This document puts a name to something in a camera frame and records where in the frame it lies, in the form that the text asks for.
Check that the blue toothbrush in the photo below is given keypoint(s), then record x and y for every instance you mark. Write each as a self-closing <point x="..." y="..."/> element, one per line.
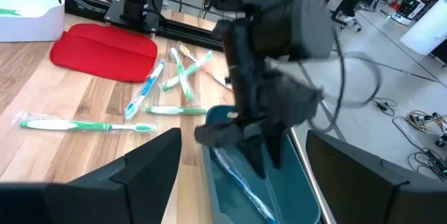
<point x="145" y="91"/>
<point x="244" y="185"/>

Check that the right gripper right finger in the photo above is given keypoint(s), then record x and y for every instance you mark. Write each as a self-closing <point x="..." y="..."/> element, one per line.
<point x="366" y="196"/>

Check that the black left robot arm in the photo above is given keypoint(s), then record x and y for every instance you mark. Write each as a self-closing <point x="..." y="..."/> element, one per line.
<point x="297" y="25"/>

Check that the teal plastic bin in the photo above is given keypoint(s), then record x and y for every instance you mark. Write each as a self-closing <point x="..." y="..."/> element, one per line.
<point x="297" y="189"/>

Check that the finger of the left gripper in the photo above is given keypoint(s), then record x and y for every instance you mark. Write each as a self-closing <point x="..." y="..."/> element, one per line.
<point x="257" y="154"/>
<point x="277" y="143"/>

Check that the white plastic bin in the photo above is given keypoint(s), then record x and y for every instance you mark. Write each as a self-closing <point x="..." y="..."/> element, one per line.
<point x="31" y="7"/>

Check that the black rolling stand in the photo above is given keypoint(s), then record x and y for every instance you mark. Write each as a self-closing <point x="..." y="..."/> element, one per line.
<point x="349" y="0"/>

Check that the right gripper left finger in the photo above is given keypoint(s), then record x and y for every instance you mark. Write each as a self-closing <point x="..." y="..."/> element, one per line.
<point x="132" y="189"/>

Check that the green toothbrush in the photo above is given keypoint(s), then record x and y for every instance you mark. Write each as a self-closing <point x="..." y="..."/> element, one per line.
<point x="202" y="60"/>
<point x="167" y="110"/>
<point x="70" y="125"/>
<point x="8" y="12"/>
<point x="188" y="91"/>

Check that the red plastic bin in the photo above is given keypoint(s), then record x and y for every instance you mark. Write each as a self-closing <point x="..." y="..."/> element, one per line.
<point x="104" y="53"/>

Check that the white cabinet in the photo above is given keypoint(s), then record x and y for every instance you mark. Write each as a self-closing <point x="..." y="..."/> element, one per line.
<point x="426" y="28"/>

